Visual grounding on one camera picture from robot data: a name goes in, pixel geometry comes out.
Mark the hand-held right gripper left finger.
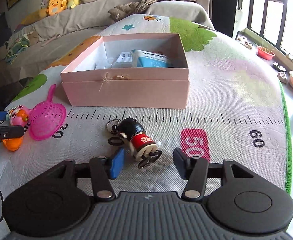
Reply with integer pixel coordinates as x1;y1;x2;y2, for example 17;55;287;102
49;147;125;201

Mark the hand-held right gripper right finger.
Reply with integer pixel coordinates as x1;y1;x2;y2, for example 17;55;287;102
173;147;252;200

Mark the orange plastic half shell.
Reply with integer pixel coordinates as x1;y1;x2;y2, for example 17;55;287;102
2;135;24;152

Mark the pink round bird toy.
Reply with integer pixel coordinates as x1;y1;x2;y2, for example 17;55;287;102
8;105;31;128

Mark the wind-up doll keychain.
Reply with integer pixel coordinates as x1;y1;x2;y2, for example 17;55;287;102
108;118;163;169

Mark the pink plastic mesh sieve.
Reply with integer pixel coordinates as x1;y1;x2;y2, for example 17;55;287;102
29;84;67;141

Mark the pink cardboard box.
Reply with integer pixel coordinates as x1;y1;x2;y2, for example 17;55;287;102
60;33;190;110

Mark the white battery charger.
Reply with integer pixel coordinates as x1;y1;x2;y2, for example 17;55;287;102
111;52;137;69

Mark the blue and white tissue packet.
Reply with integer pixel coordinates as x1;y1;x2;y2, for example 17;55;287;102
131;49;174;68

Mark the green cloth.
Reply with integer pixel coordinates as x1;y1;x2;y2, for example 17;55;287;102
4;36;30;64

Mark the printed cartoon play mat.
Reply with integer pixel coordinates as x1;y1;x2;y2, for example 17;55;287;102
0;14;293;240

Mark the small brown plush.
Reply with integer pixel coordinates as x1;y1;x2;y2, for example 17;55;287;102
24;31;41;46

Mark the pink stick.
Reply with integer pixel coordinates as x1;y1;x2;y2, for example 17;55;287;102
40;33;61;47

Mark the yellow pillow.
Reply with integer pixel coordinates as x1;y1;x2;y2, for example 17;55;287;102
19;7;49;27

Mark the yellow duck plush bag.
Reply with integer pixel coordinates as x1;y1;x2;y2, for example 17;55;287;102
45;0;70;17

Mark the grey sofa cover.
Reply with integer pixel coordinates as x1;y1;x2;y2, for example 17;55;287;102
0;0;215;80

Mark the red flower pot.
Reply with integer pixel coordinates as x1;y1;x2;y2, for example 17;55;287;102
256;45;276;61

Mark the black framed window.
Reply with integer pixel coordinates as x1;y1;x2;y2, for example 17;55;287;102
246;0;293;64

